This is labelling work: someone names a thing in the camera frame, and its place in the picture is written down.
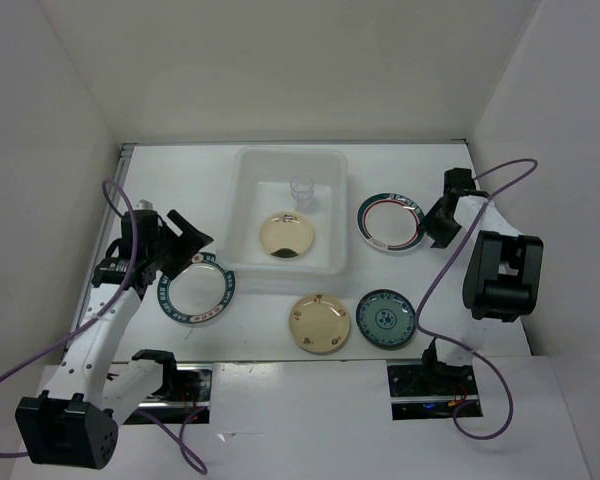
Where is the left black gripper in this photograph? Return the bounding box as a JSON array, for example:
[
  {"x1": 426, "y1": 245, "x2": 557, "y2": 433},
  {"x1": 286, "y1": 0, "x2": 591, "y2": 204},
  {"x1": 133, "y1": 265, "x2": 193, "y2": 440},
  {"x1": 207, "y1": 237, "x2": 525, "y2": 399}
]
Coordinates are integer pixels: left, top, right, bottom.
[{"x1": 148, "y1": 209, "x2": 213, "y2": 279}]

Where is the small cream bowl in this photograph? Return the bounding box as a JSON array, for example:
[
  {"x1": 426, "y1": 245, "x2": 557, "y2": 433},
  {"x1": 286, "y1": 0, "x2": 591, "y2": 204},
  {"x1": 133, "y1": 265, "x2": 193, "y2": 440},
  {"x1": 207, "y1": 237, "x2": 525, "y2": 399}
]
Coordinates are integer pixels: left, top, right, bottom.
[{"x1": 259, "y1": 211, "x2": 315, "y2": 259}]

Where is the clear plastic cup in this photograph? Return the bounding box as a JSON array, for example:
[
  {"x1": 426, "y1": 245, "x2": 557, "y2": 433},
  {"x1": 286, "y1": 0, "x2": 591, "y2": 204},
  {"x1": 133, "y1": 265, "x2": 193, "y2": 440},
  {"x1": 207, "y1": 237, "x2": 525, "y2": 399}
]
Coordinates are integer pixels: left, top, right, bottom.
[{"x1": 290, "y1": 175, "x2": 317, "y2": 213}]

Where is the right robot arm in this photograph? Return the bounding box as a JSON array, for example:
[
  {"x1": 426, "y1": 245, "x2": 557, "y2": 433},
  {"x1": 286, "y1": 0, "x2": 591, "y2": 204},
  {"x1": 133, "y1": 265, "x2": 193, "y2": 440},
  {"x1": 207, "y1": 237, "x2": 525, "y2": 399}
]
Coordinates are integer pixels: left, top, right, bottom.
[{"x1": 418, "y1": 168, "x2": 544, "y2": 393}]

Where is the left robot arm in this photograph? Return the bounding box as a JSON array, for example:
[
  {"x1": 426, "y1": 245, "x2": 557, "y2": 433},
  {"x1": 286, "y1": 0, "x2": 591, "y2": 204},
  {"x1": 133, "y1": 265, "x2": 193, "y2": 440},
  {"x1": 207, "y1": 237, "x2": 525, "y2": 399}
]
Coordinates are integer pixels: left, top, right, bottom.
[{"x1": 15, "y1": 208, "x2": 213, "y2": 470}]

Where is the clear plastic bin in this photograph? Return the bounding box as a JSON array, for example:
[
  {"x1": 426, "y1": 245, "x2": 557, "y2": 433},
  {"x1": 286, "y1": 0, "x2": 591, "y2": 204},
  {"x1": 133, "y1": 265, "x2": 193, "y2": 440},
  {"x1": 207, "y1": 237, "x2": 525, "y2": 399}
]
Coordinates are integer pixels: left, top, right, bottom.
[{"x1": 216, "y1": 146, "x2": 348, "y2": 279}]

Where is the green red striped white plate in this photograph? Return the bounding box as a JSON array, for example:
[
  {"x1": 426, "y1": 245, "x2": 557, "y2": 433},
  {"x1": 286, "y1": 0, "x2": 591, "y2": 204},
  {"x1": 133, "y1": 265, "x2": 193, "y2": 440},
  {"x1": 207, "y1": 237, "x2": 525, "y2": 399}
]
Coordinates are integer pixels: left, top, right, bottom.
[{"x1": 356, "y1": 192, "x2": 424, "y2": 253}]

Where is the dark green rimmed white plate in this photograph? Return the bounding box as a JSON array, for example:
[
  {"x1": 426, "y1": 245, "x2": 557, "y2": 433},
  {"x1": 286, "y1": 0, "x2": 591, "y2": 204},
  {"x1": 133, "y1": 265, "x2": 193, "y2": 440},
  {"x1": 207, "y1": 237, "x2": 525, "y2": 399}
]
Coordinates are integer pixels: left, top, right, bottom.
[{"x1": 157, "y1": 252, "x2": 236, "y2": 325}]

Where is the blue patterned plate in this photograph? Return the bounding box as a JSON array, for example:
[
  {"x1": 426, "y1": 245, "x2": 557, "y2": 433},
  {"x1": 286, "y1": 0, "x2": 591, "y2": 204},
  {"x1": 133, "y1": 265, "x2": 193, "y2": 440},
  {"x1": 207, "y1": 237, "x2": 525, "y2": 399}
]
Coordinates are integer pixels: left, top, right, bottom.
[{"x1": 355, "y1": 289, "x2": 416, "y2": 350}]

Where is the cream patterned plate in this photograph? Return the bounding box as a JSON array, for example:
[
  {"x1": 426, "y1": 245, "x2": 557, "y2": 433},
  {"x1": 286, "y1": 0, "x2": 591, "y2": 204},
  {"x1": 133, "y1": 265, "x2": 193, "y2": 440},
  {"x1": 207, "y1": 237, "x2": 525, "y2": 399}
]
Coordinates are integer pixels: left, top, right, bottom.
[{"x1": 288, "y1": 293, "x2": 351, "y2": 355}]

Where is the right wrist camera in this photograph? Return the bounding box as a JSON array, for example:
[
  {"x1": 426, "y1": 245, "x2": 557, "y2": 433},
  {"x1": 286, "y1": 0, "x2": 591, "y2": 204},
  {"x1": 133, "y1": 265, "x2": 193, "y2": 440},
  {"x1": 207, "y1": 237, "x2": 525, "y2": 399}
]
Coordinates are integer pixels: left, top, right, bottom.
[{"x1": 443, "y1": 168, "x2": 476, "y2": 195}]

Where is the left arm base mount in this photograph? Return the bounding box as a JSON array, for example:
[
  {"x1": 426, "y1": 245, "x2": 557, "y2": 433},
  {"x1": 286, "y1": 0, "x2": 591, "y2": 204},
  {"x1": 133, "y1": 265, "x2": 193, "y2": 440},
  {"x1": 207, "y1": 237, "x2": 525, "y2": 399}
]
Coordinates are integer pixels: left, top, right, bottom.
[{"x1": 138, "y1": 362, "x2": 214, "y2": 425}]

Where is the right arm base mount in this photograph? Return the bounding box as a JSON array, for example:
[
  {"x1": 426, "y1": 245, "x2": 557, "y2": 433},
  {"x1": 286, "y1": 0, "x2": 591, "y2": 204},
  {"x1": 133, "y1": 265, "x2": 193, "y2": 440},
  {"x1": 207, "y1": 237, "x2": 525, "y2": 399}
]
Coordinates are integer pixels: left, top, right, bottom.
[{"x1": 386, "y1": 361, "x2": 483, "y2": 421}]

